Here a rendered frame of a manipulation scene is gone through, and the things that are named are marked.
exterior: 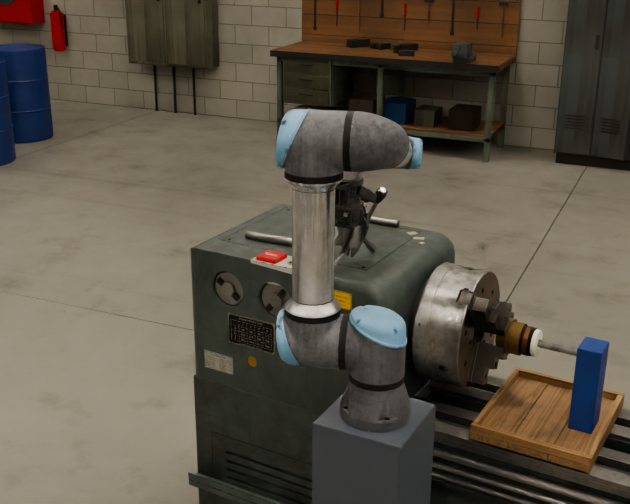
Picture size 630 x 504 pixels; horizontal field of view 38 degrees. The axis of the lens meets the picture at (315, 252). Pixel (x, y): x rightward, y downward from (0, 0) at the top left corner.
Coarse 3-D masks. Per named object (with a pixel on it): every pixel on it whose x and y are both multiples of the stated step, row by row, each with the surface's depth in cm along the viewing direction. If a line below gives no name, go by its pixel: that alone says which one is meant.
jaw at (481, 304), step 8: (464, 296) 228; (472, 296) 228; (472, 304) 227; (480, 304) 226; (488, 304) 227; (472, 312) 228; (480, 312) 226; (488, 312) 228; (496, 312) 229; (480, 320) 229; (488, 320) 228; (496, 320) 228; (504, 320) 230; (480, 328) 233; (488, 328) 231; (496, 328) 230; (504, 328) 229; (504, 336) 231
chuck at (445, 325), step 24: (456, 288) 229; (480, 288) 232; (432, 312) 228; (456, 312) 225; (432, 336) 228; (456, 336) 225; (480, 336) 242; (432, 360) 230; (456, 360) 226; (456, 384) 234
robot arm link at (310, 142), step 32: (288, 128) 171; (320, 128) 170; (288, 160) 173; (320, 160) 172; (320, 192) 176; (320, 224) 178; (320, 256) 180; (320, 288) 182; (288, 320) 186; (320, 320) 183; (288, 352) 186; (320, 352) 185
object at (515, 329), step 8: (512, 320) 232; (512, 328) 231; (520, 328) 230; (528, 328) 230; (536, 328) 231; (496, 336) 233; (512, 336) 230; (520, 336) 230; (528, 336) 229; (496, 344) 234; (504, 344) 230; (512, 344) 230; (520, 344) 229; (528, 344) 228; (504, 352) 232; (512, 352) 232; (520, 352) 231; (528, 352) 229
